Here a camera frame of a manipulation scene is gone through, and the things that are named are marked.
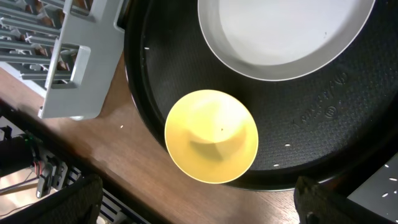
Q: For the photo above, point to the black rectangular tray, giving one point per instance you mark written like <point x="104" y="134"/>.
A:
<point x="378" y="193"/>

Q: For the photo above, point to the grey round plate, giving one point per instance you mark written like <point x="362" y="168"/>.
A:
<point x="278" y="40"/>

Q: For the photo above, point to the grey plastic dishwasher rack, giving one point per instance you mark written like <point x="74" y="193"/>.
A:
<point x="66" y="51"/>

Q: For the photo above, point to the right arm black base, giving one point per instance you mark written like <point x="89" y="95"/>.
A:
<point x="23" y="146"/>

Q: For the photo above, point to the round black tray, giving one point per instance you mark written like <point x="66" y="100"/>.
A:
<point x="320" y="125"/>

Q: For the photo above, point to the yellow bowl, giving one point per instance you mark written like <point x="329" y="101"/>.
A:
<point x="211" y="136"/>

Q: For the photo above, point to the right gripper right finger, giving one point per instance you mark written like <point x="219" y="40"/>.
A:
<point x="315" y="203"/>

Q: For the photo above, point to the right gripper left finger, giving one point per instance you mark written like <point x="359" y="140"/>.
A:
<point x="77" y="203"/>

